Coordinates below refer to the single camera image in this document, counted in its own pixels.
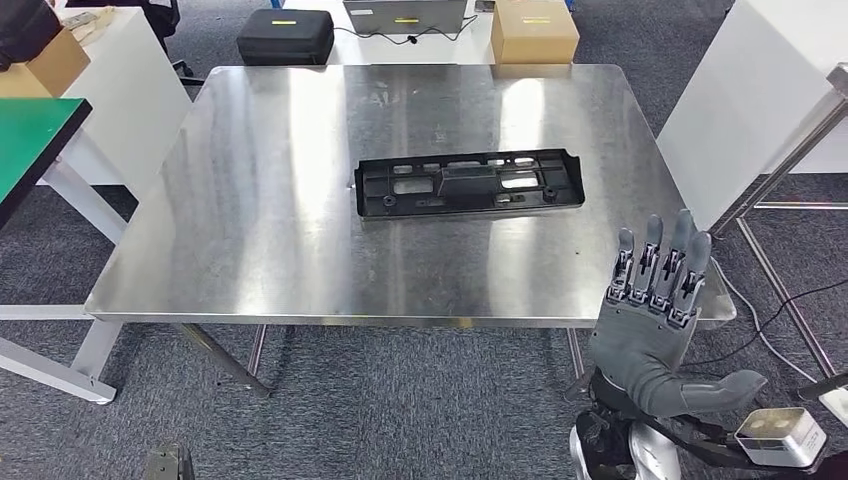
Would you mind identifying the steel workbench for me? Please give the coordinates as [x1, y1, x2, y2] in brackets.
[84, 62, 738, 399]

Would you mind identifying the white power strip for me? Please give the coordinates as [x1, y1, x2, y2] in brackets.
[818, 387, 848, 429]

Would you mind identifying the white floor cable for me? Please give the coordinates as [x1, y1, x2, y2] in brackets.
[710, 256, 819, 384]

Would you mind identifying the steel table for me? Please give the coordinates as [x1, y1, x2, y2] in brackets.
[707, 62, 848, 380]

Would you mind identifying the black bag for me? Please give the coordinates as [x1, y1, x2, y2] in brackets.
[0, 0, 65, 72]

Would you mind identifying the white cabinet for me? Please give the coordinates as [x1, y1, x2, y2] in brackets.
[38, 6, 195, 201]

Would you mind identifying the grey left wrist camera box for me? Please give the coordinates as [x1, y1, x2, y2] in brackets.
[143, 442, 195, 480]

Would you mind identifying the black office chair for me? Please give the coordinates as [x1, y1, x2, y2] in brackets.
[142, 0, 207, 87]

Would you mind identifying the black floor cable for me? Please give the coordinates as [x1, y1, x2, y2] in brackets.
[680, 278, 848, 370]

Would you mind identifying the black desk cable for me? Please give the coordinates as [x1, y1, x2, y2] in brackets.
[331, 14, 480, 47]

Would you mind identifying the brown cardboard box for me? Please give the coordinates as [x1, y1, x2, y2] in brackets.
[0, 26, 93, 100]
[490, 0, 582, 66]

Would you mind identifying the black plastic car part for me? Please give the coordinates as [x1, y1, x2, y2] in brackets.
[353, 147, 587, 221]

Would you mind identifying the dark Lenovo device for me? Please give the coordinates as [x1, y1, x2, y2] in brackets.
[235, 7, 336, 67]

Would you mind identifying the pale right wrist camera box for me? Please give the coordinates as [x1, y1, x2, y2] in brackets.
[732, 406, 829, 470]

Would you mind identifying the white panel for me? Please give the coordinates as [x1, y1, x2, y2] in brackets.
[655, 0, 848, 231]

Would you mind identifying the green top table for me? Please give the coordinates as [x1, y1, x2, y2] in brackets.
[0, 97, 128, 405]

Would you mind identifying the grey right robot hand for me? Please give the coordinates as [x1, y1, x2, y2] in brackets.
[588, 209, 770, 420]

